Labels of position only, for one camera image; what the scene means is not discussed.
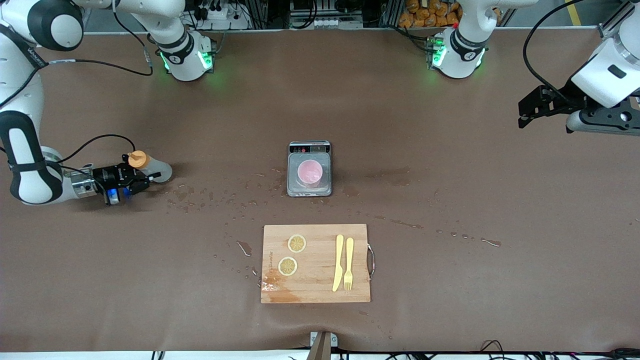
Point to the yellow plastic knife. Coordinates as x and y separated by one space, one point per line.
338 265

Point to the dried lemon slice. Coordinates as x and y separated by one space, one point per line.
287 266
297 243

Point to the yellow plastic fork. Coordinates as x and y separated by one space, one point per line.
349 260

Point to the white power strip black plugs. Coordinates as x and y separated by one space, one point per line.
225 17

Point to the long white power strip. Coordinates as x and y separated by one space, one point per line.
325 22

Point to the clear sauce bottle orange cap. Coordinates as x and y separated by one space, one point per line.
160 172

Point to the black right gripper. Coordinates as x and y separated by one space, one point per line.
106 175

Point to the metal table edge bracket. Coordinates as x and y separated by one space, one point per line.
322 350

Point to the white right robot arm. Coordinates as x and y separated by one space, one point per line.
175 60

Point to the orange snack packets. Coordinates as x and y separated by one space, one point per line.
420 15

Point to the brown table cover sheet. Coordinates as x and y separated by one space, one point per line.
450 175

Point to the silver digital kitchen scale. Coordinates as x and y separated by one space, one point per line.
310 192

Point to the pink plastic cup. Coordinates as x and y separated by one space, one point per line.
310 172

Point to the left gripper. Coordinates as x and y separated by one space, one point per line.
566 98

